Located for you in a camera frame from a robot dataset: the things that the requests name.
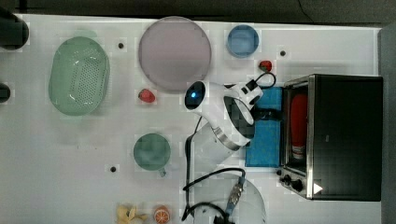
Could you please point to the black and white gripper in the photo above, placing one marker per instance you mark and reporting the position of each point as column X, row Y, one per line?
column 266, row 114

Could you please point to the red plush ketchup bottle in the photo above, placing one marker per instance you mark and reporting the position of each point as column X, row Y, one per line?
column 298, row 125

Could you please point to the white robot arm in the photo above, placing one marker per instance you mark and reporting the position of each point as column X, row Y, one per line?
column 216, row 195

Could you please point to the black toaster oven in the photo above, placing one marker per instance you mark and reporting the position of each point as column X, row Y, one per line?
column 343, row 155

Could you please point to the blue bowl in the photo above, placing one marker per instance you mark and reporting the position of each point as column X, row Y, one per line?
column 242, row 41

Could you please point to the grey round plate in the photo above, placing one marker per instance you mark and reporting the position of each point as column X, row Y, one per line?
column 174, row 52

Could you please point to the green mug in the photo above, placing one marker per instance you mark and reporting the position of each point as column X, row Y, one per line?
column 152, row 152

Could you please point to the red plush strawberry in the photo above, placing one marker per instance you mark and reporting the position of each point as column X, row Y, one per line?
column 146, row 96

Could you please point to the orange slice toy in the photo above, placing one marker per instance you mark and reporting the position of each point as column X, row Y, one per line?
column 161, row 215

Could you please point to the yellow plush banana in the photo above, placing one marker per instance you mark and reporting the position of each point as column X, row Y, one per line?
column 127, row 215

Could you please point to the green perforated basket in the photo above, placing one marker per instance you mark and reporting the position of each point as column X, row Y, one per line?
column 79, row 76

